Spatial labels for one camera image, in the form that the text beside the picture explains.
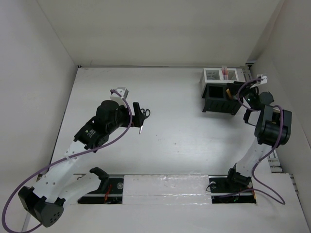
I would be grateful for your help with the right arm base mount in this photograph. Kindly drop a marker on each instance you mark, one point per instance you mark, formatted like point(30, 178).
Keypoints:
point(230, 191)

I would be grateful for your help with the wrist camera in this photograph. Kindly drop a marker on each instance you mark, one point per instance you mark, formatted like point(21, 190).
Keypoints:
point(119, 93)
point(262, 79)

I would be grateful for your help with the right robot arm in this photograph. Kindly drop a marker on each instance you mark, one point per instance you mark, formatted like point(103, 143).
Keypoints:
point(273, 128)

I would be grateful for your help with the white organizer box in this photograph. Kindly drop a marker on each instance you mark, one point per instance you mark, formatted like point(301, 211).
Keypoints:
point(214, 75)

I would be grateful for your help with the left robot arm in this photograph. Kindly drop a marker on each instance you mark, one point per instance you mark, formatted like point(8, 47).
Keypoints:
point(48, 197)

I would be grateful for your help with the aluminium rail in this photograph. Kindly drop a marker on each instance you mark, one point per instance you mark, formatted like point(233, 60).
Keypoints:
point(274, 157)

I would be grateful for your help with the orange highlighter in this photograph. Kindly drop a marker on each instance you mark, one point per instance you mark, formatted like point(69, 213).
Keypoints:
point(229, 94)

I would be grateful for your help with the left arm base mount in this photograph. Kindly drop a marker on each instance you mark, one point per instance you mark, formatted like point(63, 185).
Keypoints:
point(110, 190)

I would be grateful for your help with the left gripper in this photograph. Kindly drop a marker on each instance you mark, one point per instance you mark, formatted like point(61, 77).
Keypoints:
point(137, 119)

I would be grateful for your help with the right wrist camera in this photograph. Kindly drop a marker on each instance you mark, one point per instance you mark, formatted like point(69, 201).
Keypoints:
point(262, 79)

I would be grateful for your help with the black handled scissors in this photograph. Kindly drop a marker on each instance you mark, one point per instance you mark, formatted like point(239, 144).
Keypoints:
point(145, 113)

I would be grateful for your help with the black organizer box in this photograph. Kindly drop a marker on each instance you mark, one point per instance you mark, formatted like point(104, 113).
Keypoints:
point(217, 100)

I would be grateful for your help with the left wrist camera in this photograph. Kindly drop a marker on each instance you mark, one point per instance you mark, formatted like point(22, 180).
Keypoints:
point(119, 93)

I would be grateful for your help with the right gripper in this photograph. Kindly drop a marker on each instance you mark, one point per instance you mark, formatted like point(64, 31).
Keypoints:
point(234, 87)

